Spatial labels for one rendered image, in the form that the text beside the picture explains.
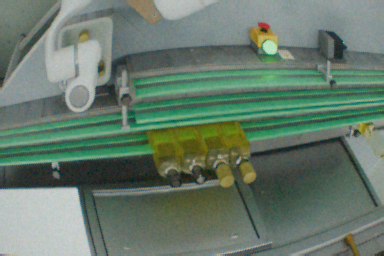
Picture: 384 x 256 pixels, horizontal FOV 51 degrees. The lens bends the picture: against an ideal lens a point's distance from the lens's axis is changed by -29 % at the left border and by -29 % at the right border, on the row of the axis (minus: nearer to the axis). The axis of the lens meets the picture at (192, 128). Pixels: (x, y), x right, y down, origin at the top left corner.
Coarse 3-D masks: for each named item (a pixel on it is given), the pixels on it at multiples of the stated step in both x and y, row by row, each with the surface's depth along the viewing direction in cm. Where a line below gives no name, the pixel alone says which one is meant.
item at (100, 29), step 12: (72, 24) 128; (84, 24) 128; (96, 24) 137; (108, 24) 132; (60, 36) 128; (72, 36) 137; (96, 36) 139; (108, 36) 133; (60, 48) 130; (108, 48) 136; (108, 60) 138; (108, 72) 140; (60, 84) 137
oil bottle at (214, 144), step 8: (200, 128) 140; (208, 128) 140; (216, 128) 141; (200, 136) 138; (208, 136) 138; (216, 136) 138; (208, 144) 135; (216, 144) 135; (224, 144) 135; (208, 152) 133; (216, 152) 133; (224, 152) 133; (208, 160) 133; (216, 160) 132; (208, 168) 135
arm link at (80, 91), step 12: (84, 48) 99; (96, 48) 100; (84, 60) 99; (96, 60) 100; (84, 72) 100; (96, 72) 103; (72, 84) 100; (84, 84) 101; (72, 96) 101; (84, 96) 101; (72, 108) 102; (84, 108) 103
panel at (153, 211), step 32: (96, 192) 140; (128, 192) 142; (160, 192) 143; (192, 192) 143; (224, 192) 143; (96, 224) 128; (128, 224) 130; (160, 224) 132; (192, 224) 132; (224, 224) 132; (256, 224) 130
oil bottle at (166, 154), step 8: (160, 128) 140; (168, 128) 141; (152, 136) 138; (160, 136) 138; (168, 136) 138; (152, 144) 137; (160, 144) 135; (168, 144) 135; (176, 144) 136; (152, 152) 139; (160, 152) 132; (168, 152) 132; (176, 152) 132; (160, 160) 130; (168, 160) 130; (176, 160) 131; (160, 168) 131
